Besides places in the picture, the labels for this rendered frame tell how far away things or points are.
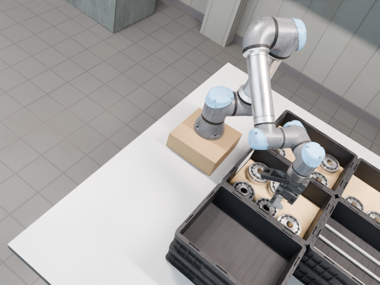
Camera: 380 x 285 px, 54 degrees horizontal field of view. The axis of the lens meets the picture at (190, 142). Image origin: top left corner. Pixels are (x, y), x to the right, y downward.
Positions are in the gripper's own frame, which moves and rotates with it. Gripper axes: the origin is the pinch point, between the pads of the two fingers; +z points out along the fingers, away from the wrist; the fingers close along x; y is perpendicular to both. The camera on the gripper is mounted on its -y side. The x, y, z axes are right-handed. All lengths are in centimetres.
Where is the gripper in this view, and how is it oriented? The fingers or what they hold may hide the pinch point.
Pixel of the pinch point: (270, 199)
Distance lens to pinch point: 157.5
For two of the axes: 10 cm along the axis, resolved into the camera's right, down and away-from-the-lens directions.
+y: 8.2, 5.3, -2.0
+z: -2.2, 6.2, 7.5
